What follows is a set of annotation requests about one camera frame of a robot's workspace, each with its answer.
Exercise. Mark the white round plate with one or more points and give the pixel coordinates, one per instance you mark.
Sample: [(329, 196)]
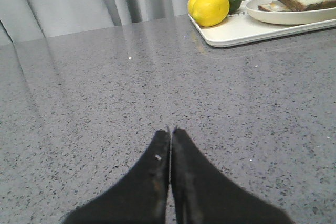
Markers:
[(287, 18)]

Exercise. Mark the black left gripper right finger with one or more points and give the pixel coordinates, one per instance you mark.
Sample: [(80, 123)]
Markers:
[(202, 194)]

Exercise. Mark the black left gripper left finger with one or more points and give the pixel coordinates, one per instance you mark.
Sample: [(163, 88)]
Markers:
[(140, 196)]

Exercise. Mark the yellow lemon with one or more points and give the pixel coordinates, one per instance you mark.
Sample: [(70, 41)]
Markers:
[(208, 13)]

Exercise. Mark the white rectangular tray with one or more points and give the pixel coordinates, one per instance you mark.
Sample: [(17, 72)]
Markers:
[(240, 28)]

